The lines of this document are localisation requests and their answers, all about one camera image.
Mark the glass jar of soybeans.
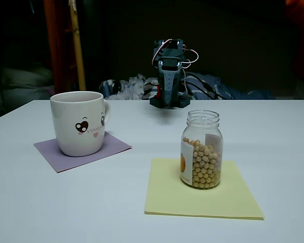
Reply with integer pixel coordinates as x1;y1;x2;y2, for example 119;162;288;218
180;109;223;190

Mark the patterned blue white blanket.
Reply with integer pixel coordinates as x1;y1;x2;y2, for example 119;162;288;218
99;72;274;101

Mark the purple square paper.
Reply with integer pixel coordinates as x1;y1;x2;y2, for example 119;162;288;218
33;131;132;174

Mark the yellow bamboo pole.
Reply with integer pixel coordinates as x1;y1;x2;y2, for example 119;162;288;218
68;0;87;91

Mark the white mug with cartoon face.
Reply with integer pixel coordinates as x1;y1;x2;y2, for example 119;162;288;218
50;91;111;157

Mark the yellow square paper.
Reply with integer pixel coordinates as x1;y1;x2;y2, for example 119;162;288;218
144;157;265;221

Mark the pale pillow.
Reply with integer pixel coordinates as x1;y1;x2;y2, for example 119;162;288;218
0;66;55;102

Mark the black cable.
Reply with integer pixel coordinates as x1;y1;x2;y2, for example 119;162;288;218
186;80;218;100
186;72;225;100

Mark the red wooden post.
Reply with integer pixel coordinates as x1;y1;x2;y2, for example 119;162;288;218
43;0;75;96

